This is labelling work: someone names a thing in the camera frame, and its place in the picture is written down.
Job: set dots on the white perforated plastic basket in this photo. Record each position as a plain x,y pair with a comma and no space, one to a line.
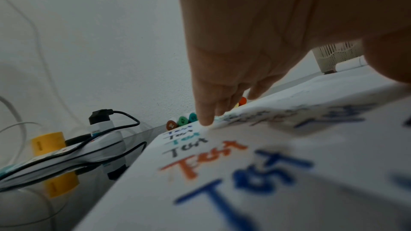
337,53

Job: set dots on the white paper sheet with writing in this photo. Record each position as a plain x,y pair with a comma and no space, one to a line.
289,169

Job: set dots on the yellow plug adapter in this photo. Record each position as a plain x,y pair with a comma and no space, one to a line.
48,143

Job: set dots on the teal cap marker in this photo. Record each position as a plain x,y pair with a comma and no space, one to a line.
193,117

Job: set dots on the person's left hand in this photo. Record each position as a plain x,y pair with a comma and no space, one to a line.
263,22

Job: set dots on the white power strip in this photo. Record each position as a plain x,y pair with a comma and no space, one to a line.
80,150

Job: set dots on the green cap marker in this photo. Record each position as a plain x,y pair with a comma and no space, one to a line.
183,120

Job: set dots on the brown cap marker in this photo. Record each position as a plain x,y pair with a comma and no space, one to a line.
171,124

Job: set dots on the red cap marker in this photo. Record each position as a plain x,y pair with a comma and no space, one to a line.
242,101

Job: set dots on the white charger with black plug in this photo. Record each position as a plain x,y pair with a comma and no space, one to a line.
101,123

